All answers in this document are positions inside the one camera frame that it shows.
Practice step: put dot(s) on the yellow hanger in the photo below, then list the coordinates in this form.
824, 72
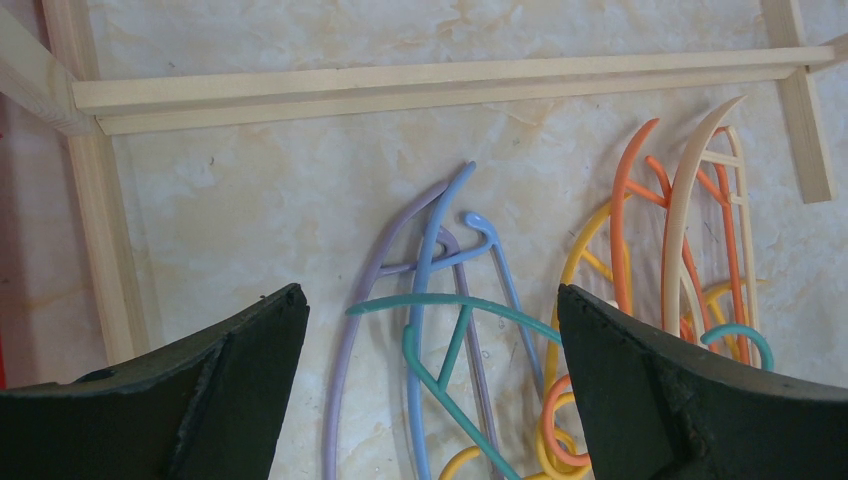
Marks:
580, 252

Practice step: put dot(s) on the purple hanger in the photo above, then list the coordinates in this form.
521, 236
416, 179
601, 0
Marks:
373, 270

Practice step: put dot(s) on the teal hanger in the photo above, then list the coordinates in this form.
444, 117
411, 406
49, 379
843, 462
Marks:
556, 450

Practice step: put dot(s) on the blue hanger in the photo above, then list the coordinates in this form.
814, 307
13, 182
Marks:
426, 266

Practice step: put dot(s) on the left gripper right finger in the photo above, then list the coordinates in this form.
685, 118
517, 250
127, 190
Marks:
653, 406

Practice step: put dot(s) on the cream hanger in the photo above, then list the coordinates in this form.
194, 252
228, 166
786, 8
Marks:
713, 154

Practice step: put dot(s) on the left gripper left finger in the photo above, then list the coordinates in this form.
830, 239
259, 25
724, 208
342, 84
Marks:
208, 406

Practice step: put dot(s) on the red plastic tray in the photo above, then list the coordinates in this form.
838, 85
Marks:
7, 263

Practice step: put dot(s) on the orange hanger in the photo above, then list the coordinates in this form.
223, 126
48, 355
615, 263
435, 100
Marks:
608, 244

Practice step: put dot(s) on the wooden hanger rack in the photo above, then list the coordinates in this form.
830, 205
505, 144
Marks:
59, 83

